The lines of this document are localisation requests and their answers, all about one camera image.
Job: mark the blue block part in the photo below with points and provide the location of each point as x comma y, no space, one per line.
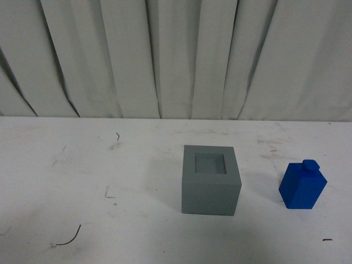
302,184

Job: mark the white curtain backdrop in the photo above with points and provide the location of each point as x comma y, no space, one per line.
229,60

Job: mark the gray cube base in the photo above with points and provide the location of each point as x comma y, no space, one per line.
211,180

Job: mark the thin dark wire scrap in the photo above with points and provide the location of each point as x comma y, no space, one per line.
71,240

